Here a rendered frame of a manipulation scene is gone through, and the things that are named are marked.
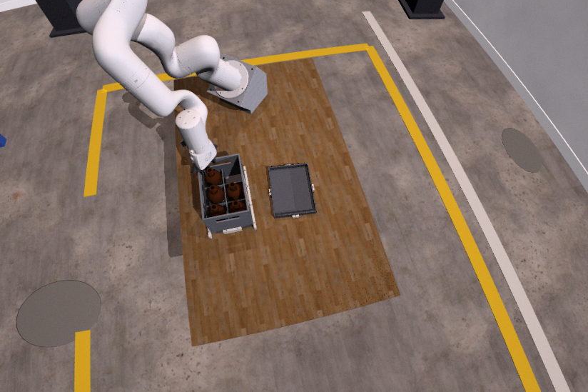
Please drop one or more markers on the brown glass bottle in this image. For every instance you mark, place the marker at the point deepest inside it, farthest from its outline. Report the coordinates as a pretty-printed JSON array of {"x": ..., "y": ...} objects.
[
  {"x": 216, "y": 195},
  {"x": 234, "y": 192},
  {"x": 237, "y": 206},
  {"x": 217, "y": 210}
]

